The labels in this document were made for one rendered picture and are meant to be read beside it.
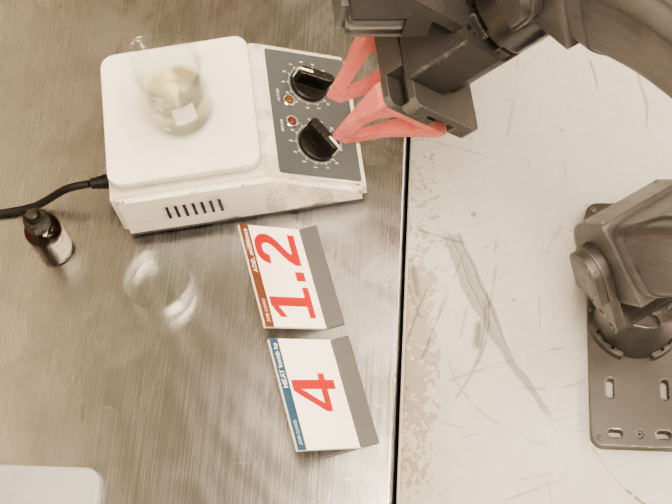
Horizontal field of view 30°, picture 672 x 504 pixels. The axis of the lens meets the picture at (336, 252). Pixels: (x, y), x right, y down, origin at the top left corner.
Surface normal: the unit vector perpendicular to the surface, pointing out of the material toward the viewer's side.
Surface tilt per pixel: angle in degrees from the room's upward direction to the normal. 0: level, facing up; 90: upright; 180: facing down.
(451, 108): 49
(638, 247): 78
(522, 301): 0
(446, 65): 89
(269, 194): 90
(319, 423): 40
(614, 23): 84
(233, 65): 0
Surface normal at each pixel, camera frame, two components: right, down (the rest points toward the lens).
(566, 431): -0.07, -0.41
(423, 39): -0.70, -0.22
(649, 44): -0.87, 0.46
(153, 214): 0.13, 0.90
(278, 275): 0.56, -0.49
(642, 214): -0.47, -0.87
